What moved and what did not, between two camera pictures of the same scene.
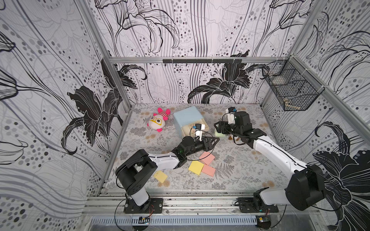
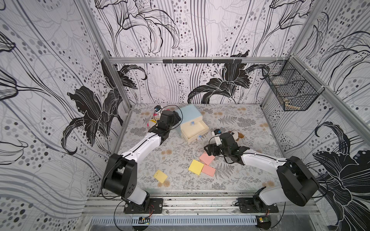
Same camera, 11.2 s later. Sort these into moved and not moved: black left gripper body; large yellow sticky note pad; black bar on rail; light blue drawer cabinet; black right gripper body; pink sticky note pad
Moved: black left gripper body; black right gripper body
Not moved: pink sticky note pad; light blue drawer cabinet; large yellow sticky note pad; black bar on rail
